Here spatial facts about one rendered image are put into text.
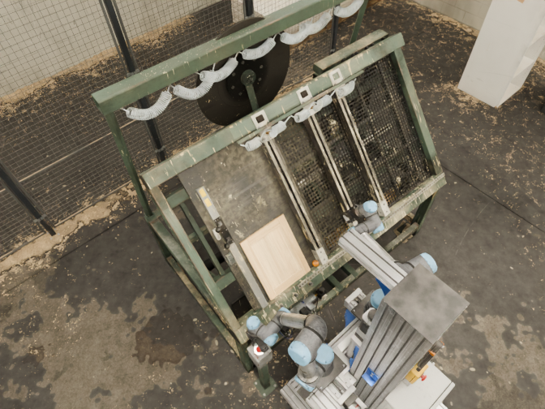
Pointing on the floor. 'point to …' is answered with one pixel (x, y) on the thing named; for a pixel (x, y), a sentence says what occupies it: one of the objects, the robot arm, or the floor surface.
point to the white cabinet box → (504, 50)
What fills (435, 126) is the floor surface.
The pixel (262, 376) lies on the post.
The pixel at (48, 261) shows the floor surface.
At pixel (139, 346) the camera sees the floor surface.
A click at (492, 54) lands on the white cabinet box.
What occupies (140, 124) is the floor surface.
